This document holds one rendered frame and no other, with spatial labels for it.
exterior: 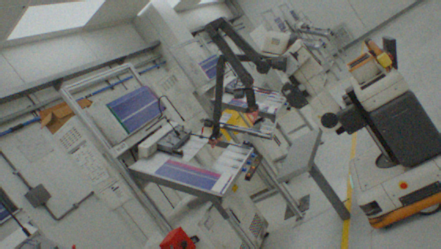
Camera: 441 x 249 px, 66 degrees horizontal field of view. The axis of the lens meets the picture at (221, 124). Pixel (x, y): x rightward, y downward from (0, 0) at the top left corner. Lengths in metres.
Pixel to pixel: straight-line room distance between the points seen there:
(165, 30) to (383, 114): 4.40
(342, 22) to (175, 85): 6.77
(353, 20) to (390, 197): 7.90
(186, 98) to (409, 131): 2.34
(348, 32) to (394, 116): 7.85
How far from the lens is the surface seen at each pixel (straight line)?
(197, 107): 3.70
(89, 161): 2.67
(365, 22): 9.81
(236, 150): 2.73
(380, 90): 2.03
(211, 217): 2.55
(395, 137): 2.12
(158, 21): 5.92
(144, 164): 2.52
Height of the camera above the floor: 1.32
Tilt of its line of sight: 6 degrees down
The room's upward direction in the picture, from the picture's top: 36 degrees counter-clockwise
